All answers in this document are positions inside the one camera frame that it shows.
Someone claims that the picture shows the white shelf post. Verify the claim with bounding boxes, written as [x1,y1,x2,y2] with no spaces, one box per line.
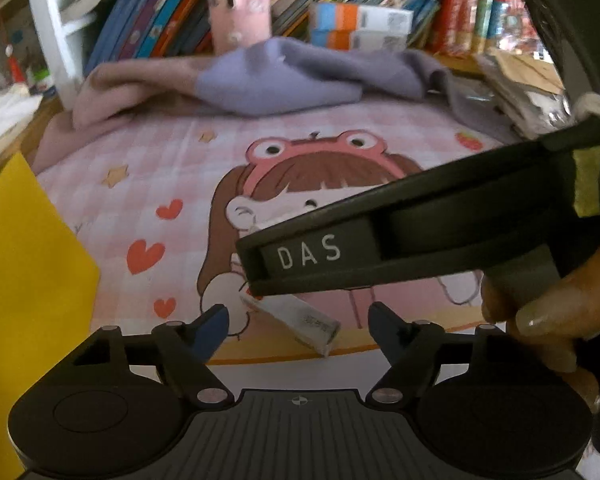
[24,0,90,107]

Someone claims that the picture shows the small white box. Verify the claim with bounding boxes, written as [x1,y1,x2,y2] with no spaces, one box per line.
[239,291,342,359]

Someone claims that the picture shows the row of colourful books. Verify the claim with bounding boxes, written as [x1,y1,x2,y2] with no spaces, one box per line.
[82,0,462,63]

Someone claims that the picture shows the person's right hand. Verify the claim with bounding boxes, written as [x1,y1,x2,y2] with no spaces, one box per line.
[480,239,600,413]

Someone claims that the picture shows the pink printed blanket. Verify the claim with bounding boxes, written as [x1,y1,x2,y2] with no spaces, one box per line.
[32,95,511,366]

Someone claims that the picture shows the clear plastic packets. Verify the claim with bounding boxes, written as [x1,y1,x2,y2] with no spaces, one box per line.
[477,49,583,142]

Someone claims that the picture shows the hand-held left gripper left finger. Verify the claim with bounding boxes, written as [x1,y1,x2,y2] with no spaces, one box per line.
[74,302,237,407]

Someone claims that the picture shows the red packets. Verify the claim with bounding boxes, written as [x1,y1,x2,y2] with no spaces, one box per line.
[427,0,548,57]

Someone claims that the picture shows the plain pink cloth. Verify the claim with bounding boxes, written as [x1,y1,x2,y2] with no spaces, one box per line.
[71,55,218,132]

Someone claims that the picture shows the purple cloth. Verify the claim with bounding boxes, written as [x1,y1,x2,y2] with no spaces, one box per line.
[195,37,526,143]

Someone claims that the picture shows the small white bottle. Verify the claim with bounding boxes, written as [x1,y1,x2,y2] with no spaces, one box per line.
[27,69,57,99]

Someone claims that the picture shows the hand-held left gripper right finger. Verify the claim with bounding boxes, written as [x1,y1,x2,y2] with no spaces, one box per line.
[365,302,523,406]

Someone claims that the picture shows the yellow paper sheet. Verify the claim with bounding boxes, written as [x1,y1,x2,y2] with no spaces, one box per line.
[0,152,102,480]

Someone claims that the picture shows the white cord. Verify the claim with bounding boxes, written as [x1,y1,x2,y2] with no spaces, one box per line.
[571,91,600,123]

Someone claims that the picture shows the orange and white box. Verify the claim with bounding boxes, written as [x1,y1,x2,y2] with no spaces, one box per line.
[309,1,415,35]
[309,29,410,54]

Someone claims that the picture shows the white tissue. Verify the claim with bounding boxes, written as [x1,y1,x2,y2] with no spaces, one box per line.
[0,92,45,138]

